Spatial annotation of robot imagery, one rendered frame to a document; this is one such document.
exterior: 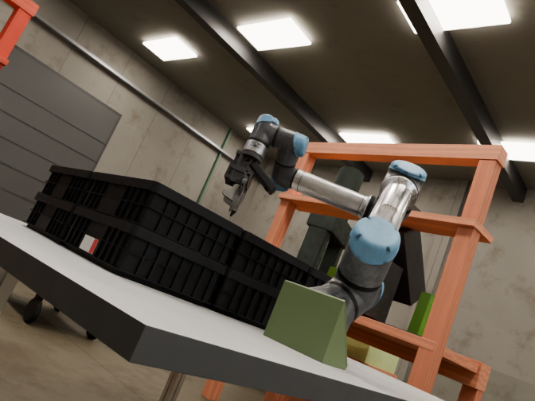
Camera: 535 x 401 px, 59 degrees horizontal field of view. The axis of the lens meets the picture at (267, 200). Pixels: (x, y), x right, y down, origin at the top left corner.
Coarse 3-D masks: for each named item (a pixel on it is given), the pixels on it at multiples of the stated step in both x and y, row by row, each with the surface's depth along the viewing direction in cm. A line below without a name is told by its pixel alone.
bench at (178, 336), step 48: (0, 240) 79; (48, 240) 130; (0, 288) 91; (48, 288) 63; (96, 288) 62; (144, 288) 101; (96, 336) 52; (144, 336) 48; (192, 336) 55; (240, 336) 83; (240, 384) 60; (288, 384) 67; (336, 384) 76; (384, 384) 117
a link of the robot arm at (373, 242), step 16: (400, 160) 150; (400, 176) 141; (416, 176) 142; (384, 192) 138; (400, 192) 136; (416, 192) 141; (384, 208) 127; (400, 208) 130; (368, 224) 114; (384, 224) 115; (352, 240) 112; (368, 240) 110; (384, 240) 110; (352, 256) 113; (368, 256) 110; (384, 256) 109; (352, 272) 114; (368, 272) 112; (384, 272) 113
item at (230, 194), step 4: (236, 184) 152; (232, 188) 151; (236, 188) 151; (224, 192) 150; (228, 192) 150; (232, 192) 150; (228, 196) 149; (232, 196) 150; (236, 196) 149; (240, 196) 151; (232, 200) 149; (236, 200) 149; (232, 204) 148; (236, 204) 150; (232, 208) 149
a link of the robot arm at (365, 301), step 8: (336, 272) 121; (336, 280) 118; (344, 280) 116; (352, 288) 116; (360, 288) 115; (368, 288) 115; (376, 288) 116; (360, 296) 116; (368, 296) 116; (376, 296) 120; (360, 304) 116; (368, 304) 118; (360, 312) 116
